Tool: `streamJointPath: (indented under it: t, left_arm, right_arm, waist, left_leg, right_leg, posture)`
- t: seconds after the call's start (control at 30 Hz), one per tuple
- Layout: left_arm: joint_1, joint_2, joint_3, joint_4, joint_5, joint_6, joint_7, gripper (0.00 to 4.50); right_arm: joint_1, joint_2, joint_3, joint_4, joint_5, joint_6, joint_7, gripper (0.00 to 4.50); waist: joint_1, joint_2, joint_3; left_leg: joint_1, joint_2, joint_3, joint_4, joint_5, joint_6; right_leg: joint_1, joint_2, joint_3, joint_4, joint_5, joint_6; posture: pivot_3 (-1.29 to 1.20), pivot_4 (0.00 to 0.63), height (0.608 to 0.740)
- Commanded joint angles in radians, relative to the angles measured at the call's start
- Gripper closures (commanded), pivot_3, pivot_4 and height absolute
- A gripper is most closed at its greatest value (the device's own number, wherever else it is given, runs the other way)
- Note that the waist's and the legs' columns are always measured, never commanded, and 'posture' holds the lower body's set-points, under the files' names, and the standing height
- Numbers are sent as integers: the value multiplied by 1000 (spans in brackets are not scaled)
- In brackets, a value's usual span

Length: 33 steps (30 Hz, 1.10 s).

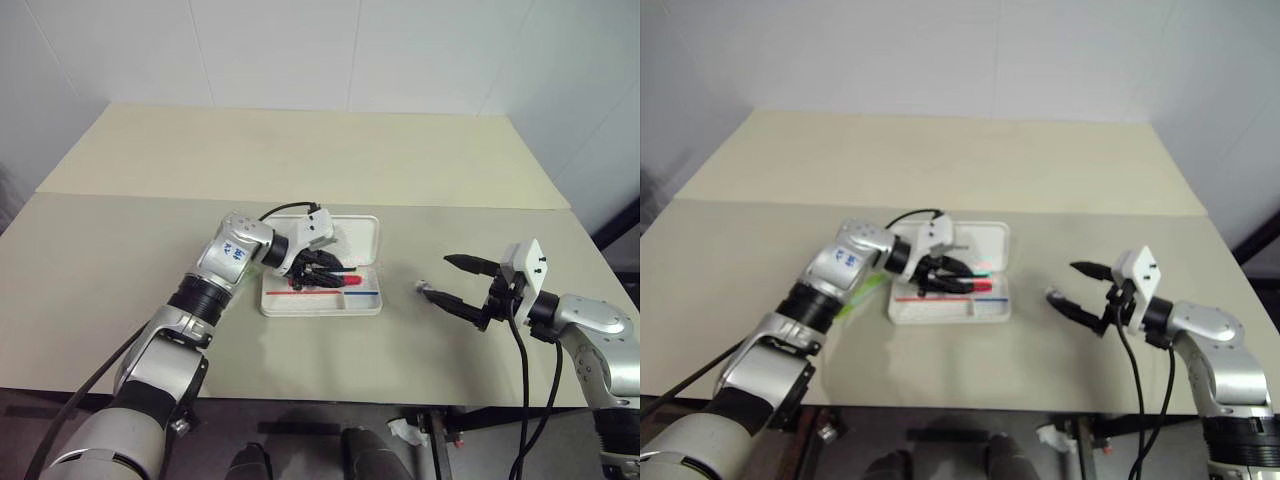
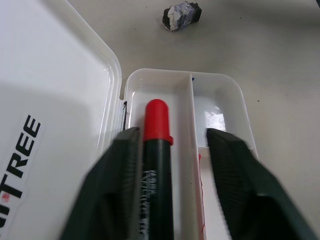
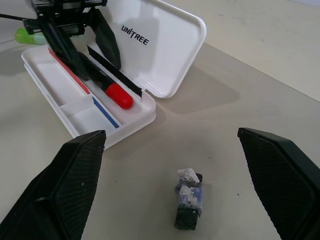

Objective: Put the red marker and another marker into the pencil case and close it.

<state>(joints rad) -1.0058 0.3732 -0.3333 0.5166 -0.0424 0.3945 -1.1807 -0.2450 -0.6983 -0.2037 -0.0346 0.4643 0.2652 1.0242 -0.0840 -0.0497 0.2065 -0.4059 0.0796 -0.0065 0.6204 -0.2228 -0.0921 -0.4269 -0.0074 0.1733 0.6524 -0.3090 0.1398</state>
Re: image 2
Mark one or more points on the white plastic pencil case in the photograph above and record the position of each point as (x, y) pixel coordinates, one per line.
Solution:
(75, 112)

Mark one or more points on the black whiteboard eraser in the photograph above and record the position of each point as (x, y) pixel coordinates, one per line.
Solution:
(180, 15)

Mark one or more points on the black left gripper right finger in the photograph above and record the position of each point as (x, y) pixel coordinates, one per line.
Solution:
(252, 190)

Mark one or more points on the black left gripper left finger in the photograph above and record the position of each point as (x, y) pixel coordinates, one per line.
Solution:
(105, 190)

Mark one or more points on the red capped black marker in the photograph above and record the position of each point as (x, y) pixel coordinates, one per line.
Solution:
(157, 160)

